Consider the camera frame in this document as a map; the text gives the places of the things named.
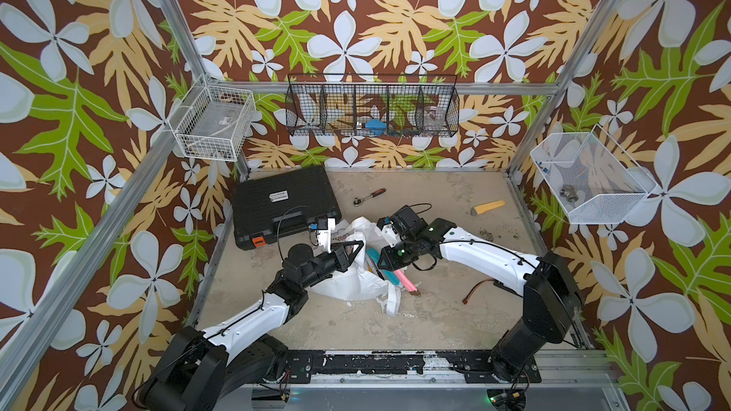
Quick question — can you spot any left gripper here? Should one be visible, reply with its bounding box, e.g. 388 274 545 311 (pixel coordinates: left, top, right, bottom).
298 238 361 291

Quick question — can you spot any white tote bag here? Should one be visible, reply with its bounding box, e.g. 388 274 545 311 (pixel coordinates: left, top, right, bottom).
310 217 405 317

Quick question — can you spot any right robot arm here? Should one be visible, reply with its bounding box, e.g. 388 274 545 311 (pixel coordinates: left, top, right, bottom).
377 216 584 382

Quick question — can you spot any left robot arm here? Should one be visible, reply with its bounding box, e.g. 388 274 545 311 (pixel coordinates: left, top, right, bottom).
132 240 365 410

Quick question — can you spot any black tool case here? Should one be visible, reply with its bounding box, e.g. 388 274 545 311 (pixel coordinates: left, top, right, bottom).
232 167 343 250

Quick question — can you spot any blue object in basket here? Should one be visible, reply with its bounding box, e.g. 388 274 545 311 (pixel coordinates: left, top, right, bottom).
365 119 386 136

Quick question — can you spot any white mesh hexagonal basket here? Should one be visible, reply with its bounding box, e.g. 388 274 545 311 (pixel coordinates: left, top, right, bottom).
530 125 659 225

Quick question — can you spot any metal base rail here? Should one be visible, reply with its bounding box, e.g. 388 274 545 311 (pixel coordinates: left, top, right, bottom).
159 349 618 389

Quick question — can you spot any black wire basket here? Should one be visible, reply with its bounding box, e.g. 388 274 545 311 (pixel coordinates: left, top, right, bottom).
285 73 460 138

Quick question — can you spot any white wire basket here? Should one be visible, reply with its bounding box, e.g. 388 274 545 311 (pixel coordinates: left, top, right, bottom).
169 76 256 162

